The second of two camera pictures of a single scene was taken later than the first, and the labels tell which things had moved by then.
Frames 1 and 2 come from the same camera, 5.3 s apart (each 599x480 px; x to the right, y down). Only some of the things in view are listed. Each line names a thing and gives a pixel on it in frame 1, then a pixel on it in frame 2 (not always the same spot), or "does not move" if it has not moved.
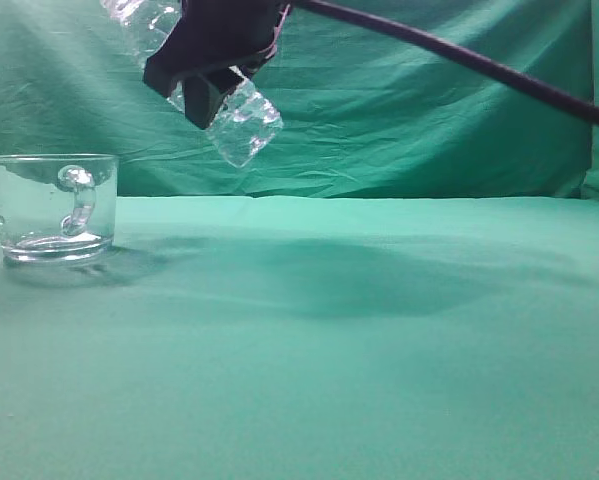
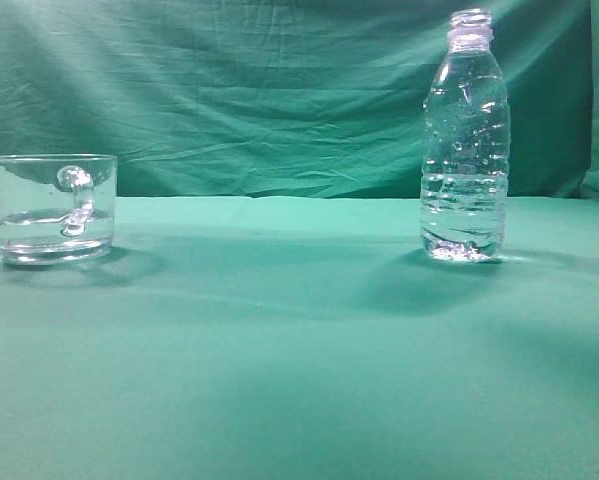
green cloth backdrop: x=365 y=114 does not move
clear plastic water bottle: x=247 y=116 -> x=465 y=146
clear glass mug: x=55 y=208 does not move
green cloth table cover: x=308 y=337 does not move
